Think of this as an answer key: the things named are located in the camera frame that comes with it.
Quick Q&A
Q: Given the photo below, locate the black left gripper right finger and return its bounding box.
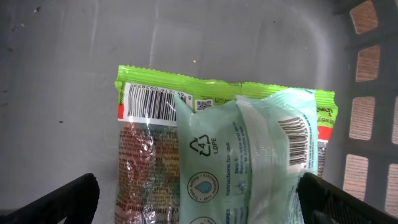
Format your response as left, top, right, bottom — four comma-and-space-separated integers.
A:
297, 172, 397, 224

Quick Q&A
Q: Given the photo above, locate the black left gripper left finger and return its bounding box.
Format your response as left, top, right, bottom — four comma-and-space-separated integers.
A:
1, 173, 100, 224

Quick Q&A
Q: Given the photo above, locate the green snack bag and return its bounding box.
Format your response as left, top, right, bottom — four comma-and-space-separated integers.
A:
114, 65, 338, 223

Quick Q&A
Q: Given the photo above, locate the dark grey plastic basket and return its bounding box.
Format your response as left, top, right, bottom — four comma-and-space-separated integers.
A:
1, 1, 397, 223

